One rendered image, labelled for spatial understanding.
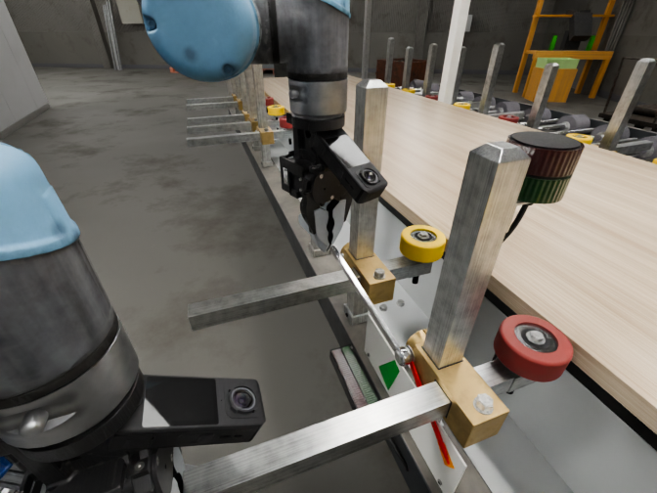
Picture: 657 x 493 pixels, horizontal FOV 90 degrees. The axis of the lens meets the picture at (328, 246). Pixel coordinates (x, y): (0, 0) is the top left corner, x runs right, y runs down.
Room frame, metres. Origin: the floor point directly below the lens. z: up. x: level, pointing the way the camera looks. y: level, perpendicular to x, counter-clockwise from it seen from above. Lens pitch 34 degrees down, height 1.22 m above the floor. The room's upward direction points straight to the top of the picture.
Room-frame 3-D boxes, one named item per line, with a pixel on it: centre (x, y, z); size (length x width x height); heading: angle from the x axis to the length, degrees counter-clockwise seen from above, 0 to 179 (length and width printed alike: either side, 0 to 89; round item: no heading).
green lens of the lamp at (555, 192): (0.30, -0.19, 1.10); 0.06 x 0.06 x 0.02
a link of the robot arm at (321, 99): (0.46, 0.02, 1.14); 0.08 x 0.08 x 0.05
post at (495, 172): (0.28, -0.15, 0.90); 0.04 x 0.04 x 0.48; 20
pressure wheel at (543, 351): (0.27, -0.25, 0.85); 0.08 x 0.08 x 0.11
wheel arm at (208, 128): (1.62, 0.44, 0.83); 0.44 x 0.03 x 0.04; 110
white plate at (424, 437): (0.30, -0.11, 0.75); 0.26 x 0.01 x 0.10; 20
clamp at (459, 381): (0.26, -0.16, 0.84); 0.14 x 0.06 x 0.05; 20
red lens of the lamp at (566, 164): (0.30, -0.19, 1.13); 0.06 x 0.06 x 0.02
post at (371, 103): (0.51, -0.06, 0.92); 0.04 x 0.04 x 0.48; 20
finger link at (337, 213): (0.48, 0.00, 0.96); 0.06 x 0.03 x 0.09; 40
